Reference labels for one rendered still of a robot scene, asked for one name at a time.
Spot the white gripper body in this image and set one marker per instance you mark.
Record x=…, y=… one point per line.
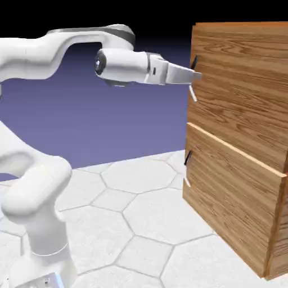
x=177, y=73

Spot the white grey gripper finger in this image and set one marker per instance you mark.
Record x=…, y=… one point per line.
x=197, y=76

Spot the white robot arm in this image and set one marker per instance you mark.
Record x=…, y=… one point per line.
x=45, y=56

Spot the large wood cabinet door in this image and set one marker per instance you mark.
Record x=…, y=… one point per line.
x=238, y=96

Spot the light wood cabinet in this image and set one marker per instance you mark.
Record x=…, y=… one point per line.
x=243, y=146

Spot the small wood cabinet door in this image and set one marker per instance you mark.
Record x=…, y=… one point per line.
x=229, y=195

